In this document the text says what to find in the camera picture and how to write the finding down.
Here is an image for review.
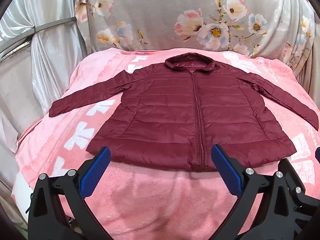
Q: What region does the maroon puffer jacket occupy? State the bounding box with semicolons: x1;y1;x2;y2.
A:
48;54;319;172

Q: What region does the beige pleated curtain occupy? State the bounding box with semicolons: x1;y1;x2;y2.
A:
296;55;320;100

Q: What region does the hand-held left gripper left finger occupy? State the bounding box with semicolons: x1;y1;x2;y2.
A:
29;146;112;240

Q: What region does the grey floral cloth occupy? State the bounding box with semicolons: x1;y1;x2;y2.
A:
74;0;316;58

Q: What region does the pink fleece blanket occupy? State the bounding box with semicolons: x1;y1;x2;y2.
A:
11;47;320;240

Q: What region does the silver satin curtain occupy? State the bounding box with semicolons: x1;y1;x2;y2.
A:
0;0;88;188

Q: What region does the curved metal rail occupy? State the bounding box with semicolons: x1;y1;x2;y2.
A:
0;17;76;55

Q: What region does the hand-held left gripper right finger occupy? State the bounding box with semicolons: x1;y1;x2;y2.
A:
211;144;314;240

